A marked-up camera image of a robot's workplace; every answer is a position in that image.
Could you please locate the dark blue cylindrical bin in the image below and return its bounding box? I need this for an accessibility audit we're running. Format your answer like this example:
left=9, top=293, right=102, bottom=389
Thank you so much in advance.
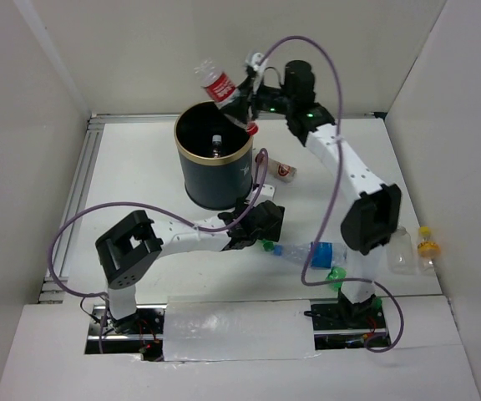
left=174, top=101, right=253, bottom=211

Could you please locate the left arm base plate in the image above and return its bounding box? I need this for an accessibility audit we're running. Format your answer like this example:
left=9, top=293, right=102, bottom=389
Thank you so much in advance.
left=84, top=305, right=166, bottom=362

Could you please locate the clear wide-mouth plastic jar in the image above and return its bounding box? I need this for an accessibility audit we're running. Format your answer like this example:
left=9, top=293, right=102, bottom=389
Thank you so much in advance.
left=386, top=226, right=416, bottom=275

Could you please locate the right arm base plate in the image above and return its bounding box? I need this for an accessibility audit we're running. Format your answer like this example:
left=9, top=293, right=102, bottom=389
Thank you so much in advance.
left=304, top=297, right=391, bottom=351

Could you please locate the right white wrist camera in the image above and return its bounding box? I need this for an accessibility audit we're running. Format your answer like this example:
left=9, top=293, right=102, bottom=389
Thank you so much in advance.
left=245, top=52, right=266, bottom=78

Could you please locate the clear bottle red label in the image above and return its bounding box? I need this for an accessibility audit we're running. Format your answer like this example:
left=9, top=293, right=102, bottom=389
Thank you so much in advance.
left=195, top=59, right=258, bottom=136

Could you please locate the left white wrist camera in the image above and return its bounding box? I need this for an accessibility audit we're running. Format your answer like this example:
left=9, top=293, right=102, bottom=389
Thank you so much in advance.
left=249, top=184, right=276, bottom=201

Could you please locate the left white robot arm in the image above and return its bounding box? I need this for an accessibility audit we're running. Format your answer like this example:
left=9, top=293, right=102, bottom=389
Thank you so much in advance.
left=95, top=200, right=285, bottom=334

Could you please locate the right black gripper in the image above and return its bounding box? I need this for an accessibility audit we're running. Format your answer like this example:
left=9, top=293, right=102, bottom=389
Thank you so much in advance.
left=220, top=75, right=294, bottom=124

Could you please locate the small bottle red cap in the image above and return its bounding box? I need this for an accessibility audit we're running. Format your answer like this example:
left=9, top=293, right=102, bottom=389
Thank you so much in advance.
left=255, top=153, right=297, bottom=183

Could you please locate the clear bottle blue label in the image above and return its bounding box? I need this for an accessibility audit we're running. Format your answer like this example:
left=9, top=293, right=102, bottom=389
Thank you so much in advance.
left=271, top=241, right=348, bottom=269

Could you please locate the green bottle near right base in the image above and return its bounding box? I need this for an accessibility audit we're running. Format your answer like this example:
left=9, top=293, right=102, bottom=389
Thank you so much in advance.
left=326, top=266, right=347, bottom=292

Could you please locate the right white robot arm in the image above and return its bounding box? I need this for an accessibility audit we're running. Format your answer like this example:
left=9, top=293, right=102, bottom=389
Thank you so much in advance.
left=224, top=53, right=402, bottom=327

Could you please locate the small bottle yellow cap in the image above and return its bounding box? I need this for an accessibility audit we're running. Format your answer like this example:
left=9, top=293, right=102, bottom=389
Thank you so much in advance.
left=417, top=226, right=441, bottom=275

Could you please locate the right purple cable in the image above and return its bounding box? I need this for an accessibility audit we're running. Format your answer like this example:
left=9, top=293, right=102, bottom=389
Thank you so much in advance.
left=256, top=36, right=405, bottom=354

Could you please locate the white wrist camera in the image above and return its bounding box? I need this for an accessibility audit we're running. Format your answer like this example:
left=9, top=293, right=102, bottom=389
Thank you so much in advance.
left=249, top=184, right=276, bottom=201
left=245, top=52, right=266, bottom=78

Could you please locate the silver tape sheet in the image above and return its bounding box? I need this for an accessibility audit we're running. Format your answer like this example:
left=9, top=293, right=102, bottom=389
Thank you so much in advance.
left=163, top=300, right=316, bottom=362

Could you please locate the crushed green plastic bottle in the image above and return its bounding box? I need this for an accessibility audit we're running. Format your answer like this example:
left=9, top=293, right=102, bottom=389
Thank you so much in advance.
left=261, top=240, right=275, bottom=252

